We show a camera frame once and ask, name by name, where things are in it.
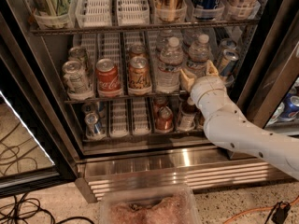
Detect red bottom rear can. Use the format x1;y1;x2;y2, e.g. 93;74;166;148
153;96;168;116

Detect bronze bottom front can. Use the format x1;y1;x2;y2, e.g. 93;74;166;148
197;112;205;130

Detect black power plug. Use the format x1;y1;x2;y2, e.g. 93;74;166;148
271;202;291;224

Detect rear bottom left can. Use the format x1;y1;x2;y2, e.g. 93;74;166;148
81;102;106;118

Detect open glass fridge door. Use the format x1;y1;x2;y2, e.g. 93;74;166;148
0;16;77;198

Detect red bottom front can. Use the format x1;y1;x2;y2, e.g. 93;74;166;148
155;106;173;133

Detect clear plastic bin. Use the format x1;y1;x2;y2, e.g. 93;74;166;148
100;184;200;224

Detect water bottle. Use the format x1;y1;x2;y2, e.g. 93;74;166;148
186;34;209;77
156;30;174;54
156;36;184;93
182;29;202;47

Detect orange extension cable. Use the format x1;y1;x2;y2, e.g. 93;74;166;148
222;195;299;224

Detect small white-capped bottle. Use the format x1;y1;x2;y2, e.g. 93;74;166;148
177;97;197;132

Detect blue white bottom can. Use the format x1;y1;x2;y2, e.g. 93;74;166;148
85;112;105;139

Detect stainless steel fridge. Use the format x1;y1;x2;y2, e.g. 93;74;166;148
0;0;298;203

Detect gold top shelf can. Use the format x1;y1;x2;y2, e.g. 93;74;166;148
154;0;183;22

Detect silver blue front can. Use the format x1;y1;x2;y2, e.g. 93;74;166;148
216;49;239;83

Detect orange front soda can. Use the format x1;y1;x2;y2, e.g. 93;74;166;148
128;56;151;95

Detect black floor cables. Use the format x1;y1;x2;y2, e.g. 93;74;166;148
0;192;95;224

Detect orange soda can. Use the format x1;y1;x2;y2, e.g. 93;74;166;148
128;56;151;95
129;44;148;59

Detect silver blue can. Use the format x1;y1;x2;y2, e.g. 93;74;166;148
216;49;239;83
219;38;236;53

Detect red coca-cola can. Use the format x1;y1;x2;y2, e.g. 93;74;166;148
95;59;121;97

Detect pepsi cans neighbouring fridge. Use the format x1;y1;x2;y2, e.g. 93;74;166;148
268;86;299;125

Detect orange rear soda can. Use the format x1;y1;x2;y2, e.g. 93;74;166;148
129;44;148;59

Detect silver rear left can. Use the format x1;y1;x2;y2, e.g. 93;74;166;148
68;46;91;72

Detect silver front left can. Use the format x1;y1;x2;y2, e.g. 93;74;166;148
62;61;93;101

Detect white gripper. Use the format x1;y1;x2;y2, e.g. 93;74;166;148
179;60;231;115

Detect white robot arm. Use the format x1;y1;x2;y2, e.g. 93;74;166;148
180;62;299;179

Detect silver blue rear can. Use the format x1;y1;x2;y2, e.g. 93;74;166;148
219;38;236;53

